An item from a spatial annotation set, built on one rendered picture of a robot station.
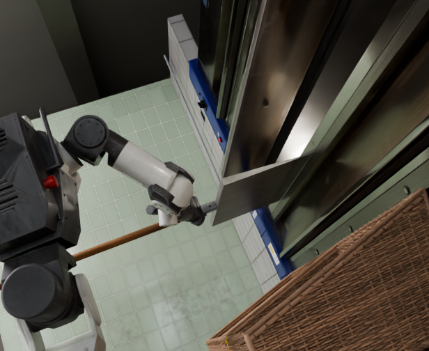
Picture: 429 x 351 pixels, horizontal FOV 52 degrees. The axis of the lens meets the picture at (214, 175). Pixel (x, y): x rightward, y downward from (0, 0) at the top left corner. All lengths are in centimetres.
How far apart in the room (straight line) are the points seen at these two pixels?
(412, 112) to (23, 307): 89
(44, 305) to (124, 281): 200
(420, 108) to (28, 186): 87
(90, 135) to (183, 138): 209
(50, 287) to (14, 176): 29
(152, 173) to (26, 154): 33
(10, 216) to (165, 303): 193
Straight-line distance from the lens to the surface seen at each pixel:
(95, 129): 120
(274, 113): 164
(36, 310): 100
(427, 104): 95
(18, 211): 112
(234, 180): 152
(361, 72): 111
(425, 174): 104
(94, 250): 174
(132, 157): 123
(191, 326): 293
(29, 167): 111
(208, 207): 175
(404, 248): 95
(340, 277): 89
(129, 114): 336
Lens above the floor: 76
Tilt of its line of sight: 18 degrees up
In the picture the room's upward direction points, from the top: 23 degrees counter-clockwise
